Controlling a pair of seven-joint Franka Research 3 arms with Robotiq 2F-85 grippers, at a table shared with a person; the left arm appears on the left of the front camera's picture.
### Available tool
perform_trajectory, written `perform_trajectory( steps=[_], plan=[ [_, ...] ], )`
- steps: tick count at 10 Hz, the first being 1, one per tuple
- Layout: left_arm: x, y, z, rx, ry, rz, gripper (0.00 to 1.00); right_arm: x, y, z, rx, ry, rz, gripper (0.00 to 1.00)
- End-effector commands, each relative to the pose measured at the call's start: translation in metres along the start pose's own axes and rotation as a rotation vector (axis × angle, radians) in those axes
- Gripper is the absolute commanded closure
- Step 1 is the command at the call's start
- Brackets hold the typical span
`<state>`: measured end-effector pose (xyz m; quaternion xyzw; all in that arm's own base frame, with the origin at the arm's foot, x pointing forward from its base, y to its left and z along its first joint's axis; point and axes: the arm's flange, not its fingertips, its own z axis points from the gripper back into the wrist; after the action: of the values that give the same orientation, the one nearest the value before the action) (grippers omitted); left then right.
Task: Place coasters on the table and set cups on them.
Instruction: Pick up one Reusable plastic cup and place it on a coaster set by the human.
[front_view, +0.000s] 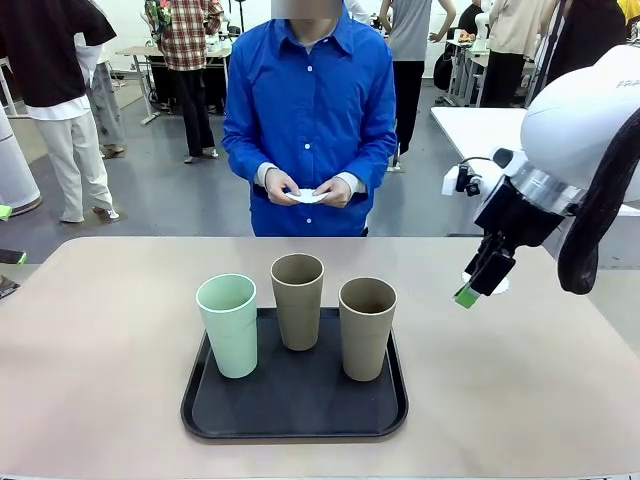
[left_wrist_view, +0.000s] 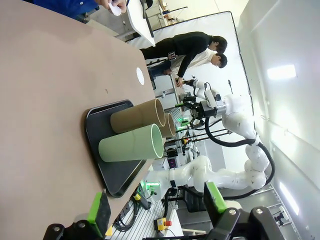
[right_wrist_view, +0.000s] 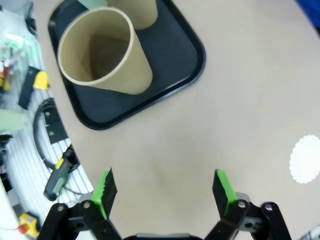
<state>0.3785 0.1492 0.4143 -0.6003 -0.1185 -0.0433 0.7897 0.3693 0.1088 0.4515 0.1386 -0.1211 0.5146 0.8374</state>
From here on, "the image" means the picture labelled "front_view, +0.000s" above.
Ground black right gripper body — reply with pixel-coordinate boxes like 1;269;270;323
472;175;577;252

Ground brown plastic cup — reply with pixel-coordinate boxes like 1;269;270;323
338;278;399;383
269;253;326;352

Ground white scalloped paper coaster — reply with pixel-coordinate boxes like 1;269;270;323
283;187;331;206
462;269;511;297

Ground mint green plastic cup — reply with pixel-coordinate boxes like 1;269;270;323
195;273;259;379

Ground person's right forearm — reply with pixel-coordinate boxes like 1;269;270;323
224;142;280;190

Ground person's left forearm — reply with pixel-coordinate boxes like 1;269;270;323
332;143;397;200

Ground person's left hand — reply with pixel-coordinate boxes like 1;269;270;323
313;178;354;210

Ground person's right hand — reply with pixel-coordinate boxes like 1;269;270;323
264;169;304;205

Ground white air purifier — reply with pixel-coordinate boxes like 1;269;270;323
0;105;43;217

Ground white folding table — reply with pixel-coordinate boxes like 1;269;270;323
430;105;640;217

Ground person in grey trousers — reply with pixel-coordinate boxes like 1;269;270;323
74;42;126;159

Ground grey background desk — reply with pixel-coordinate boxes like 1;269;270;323
443;38;494;109

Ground person in black tee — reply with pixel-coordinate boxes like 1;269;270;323
0;0;121;225

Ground black stand pole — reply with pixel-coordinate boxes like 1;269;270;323
524;0;572;110

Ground person in beige top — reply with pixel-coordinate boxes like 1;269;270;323
485;0;559;109

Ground person in black coat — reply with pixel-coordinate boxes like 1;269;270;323
542;0;629;89

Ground seated person in black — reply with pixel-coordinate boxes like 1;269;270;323
457;2;485;37

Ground beige background desk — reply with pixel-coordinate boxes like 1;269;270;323
115;44;235;126

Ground person in blue shirt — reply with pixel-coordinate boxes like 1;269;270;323
221;0;399;239

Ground person in grey top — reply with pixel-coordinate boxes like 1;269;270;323
378;0;457;157

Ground black plastic tray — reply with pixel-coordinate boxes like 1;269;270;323
180;307;410;444

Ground person in plaid shirt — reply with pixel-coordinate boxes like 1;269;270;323
143;0;225;165

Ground white mounted wrist camera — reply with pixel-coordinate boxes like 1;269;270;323
439;158;485;199

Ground black cable sleeve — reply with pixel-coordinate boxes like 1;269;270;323
557;107;640;296

